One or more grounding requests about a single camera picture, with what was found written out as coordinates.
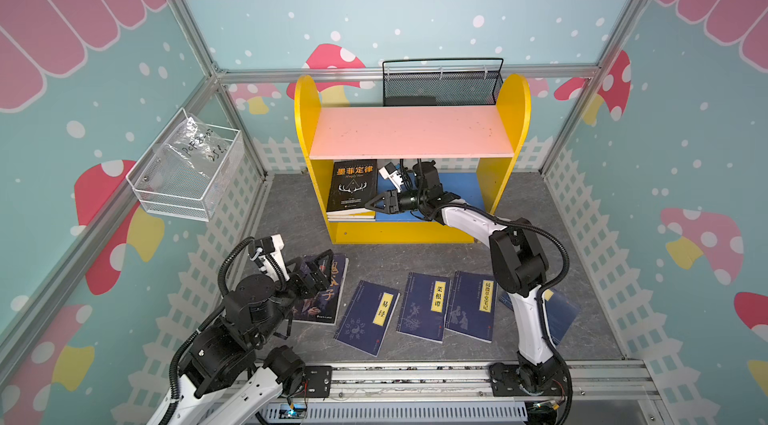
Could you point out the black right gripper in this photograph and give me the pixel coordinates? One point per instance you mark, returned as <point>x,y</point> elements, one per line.
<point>399,201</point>

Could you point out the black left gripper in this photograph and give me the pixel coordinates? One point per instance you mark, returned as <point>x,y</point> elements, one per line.
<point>322,281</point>

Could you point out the yellow cartoon cover book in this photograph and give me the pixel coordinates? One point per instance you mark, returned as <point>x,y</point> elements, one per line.
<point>367,216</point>

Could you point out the dark portrait cover book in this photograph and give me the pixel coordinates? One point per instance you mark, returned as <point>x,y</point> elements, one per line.
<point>323,308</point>

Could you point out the black antler cover book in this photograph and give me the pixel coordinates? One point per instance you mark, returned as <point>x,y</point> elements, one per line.
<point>353,184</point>

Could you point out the navy book yellow label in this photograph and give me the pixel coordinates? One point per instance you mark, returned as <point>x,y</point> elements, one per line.
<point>367,317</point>

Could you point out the navy book floral cover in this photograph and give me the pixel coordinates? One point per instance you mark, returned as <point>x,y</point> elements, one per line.
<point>424,309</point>

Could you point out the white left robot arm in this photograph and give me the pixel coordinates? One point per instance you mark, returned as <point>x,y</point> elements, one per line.
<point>225,372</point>

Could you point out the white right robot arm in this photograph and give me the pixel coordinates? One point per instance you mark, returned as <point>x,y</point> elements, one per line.
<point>526,261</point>

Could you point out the yellow bookshelf with coloured shelves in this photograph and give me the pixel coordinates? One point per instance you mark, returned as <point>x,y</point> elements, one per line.
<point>492,134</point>

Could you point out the navy book under black book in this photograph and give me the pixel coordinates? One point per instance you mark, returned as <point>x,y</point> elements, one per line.
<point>471,305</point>

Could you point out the clear plastic bag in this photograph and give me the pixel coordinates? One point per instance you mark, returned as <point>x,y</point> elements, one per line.
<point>195,146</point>

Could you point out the navy book at right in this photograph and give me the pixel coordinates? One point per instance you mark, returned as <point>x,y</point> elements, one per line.
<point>561,314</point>

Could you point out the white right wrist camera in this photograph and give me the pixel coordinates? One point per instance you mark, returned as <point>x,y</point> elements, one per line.
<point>394,175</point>

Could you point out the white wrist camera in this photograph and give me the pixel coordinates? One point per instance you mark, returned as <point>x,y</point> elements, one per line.
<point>266,253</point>
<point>394,175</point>

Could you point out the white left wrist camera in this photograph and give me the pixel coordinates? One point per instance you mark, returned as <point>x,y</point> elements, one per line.
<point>266,253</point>

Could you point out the black wire mesh basket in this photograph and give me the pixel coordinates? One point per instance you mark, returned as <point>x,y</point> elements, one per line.
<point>442,81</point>

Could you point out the white wire wall basket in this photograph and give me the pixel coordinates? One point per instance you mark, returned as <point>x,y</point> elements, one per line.
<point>168,190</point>

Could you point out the grey slotted cable duct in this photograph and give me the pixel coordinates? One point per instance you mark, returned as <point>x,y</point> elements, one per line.
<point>504,412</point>

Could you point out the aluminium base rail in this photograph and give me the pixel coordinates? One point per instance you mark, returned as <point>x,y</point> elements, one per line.
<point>443,380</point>

